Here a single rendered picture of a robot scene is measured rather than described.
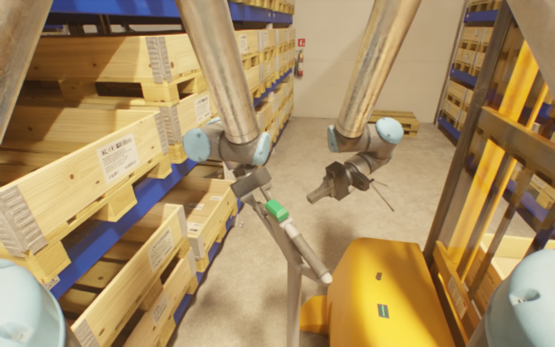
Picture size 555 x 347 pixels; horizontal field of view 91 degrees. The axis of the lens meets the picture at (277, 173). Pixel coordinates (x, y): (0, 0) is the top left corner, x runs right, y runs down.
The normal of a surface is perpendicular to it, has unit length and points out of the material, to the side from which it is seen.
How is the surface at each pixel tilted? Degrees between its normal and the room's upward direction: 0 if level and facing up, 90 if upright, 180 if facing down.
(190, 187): 90
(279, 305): 0
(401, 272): 0
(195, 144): 81
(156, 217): 90
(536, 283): 16
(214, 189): 90
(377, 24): 107
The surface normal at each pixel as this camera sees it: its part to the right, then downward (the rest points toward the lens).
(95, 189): 0.98, 0.07
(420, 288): -0.01, -0.88
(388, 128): 0.11, -0.50
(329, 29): -0.19, 0.47
